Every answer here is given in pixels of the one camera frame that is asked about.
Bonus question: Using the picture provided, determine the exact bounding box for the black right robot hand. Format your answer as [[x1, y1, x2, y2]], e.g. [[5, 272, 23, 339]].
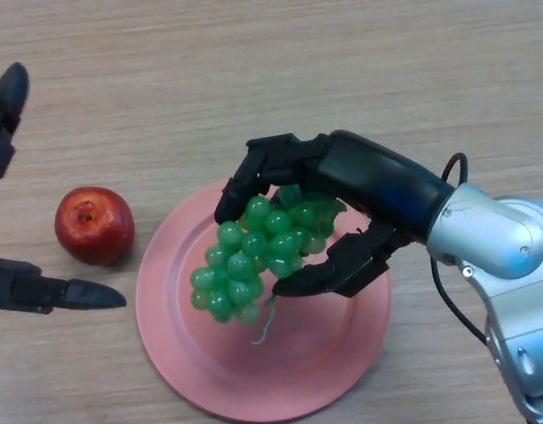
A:
[[214, 130, 457, 298]]

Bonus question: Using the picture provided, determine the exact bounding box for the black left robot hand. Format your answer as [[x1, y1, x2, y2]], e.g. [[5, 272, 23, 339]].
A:
[[0, 15, 127, 314]]

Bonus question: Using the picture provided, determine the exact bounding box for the green grape bunch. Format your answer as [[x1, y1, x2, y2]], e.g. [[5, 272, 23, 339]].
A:
[[190, 184, 347, 345]]

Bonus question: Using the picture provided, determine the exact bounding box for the pink round plate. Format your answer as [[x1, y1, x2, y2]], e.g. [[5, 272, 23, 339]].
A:
[[135, 178, 394, 424]]

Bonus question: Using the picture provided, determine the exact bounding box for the red apple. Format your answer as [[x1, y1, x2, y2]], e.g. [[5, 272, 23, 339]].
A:
[[54, 185, 136, 267]]

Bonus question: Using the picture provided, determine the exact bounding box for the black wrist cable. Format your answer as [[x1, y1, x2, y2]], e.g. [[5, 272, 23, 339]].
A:
[[429, 152, 489, 346]]

